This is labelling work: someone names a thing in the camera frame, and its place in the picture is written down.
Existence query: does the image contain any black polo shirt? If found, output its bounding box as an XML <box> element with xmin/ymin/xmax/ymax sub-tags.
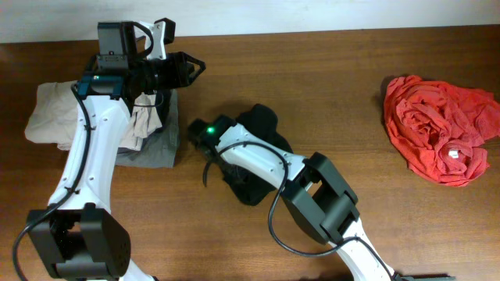
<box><xmin>216</xmin><ymin>104</ymin><xmax>301</xmax><ymax>206</ymax></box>

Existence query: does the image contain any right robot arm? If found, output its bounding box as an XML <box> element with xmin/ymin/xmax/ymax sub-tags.
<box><xmin>188</xmin><ymin>116</ymin><xmax>401</xmax><ymax>280</ymax></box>

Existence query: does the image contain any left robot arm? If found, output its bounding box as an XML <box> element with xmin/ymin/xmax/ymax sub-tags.
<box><xmin>23</xmin><ymin>18</ymin><xmax>205</xmax><ymax>280</ymax></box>

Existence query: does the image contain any grey folded garment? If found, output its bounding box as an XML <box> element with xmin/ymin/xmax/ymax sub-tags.
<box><xmin>116</xmin><ymin>90</ymin><xmax>180</xmax><ymax>169</ymax></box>

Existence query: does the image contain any beige folded garment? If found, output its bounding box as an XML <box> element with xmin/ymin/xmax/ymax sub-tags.
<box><xmin>24</xmin><ymin>81</ymin><xmax>163</xmax><ymax>151</ymax></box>

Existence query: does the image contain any red crumpled shirt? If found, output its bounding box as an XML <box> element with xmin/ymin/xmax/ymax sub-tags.
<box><xmin>384</xmin><ymin>75</ymin><xmax>499</xmax><ymax>187</ymax></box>

